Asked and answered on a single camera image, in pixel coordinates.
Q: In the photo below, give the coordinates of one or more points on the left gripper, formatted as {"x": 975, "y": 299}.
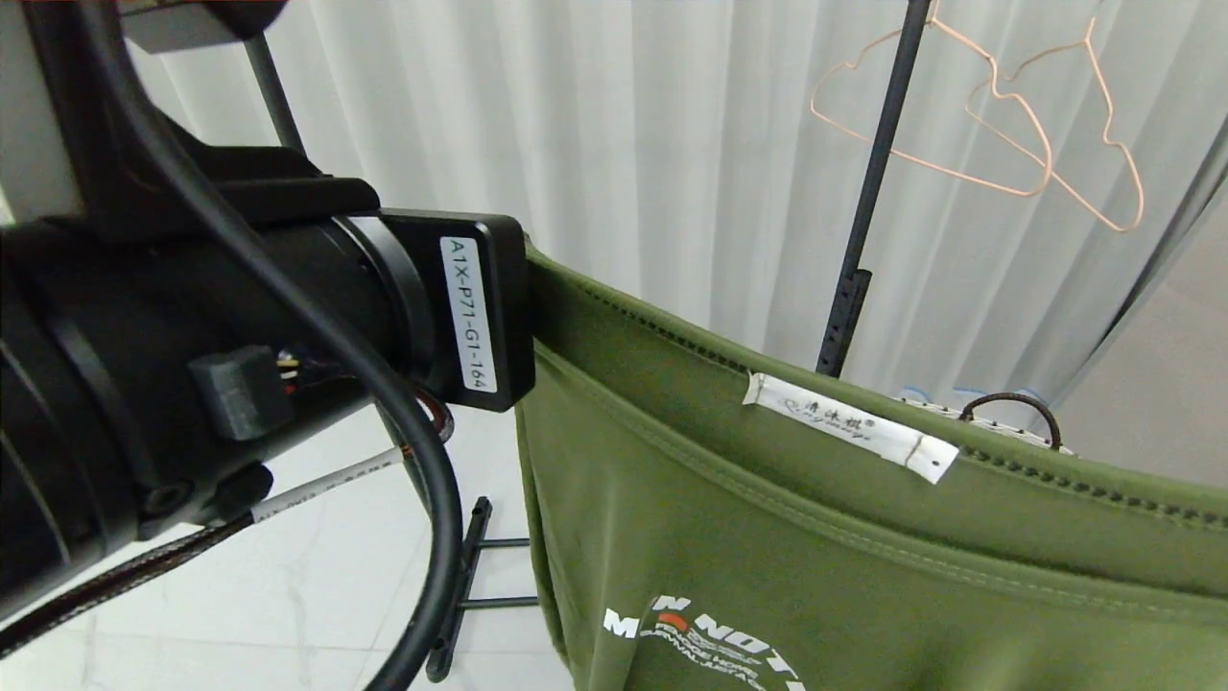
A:
{"x": 115, "y": 403}

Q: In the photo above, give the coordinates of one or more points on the green long-sleeved shirt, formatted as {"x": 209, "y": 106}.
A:
{"x": 767, "y": 537}

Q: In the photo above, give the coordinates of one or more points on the pink clothes hanger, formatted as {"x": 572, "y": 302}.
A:
{"x": 1050, "y": 158}
{"x": 1141, "y": 197}

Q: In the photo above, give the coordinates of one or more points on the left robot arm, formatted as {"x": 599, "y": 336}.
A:
{"x": 115, "y": 583}

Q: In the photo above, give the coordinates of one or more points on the black clothes rack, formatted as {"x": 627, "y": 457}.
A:
{"x": 844, "y": 321}

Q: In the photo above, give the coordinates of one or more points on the white laundry basket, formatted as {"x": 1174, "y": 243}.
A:
{"x": 1007, "y": 396}

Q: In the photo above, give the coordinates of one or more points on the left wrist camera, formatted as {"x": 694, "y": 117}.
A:
{"x": 269, "y": 197}

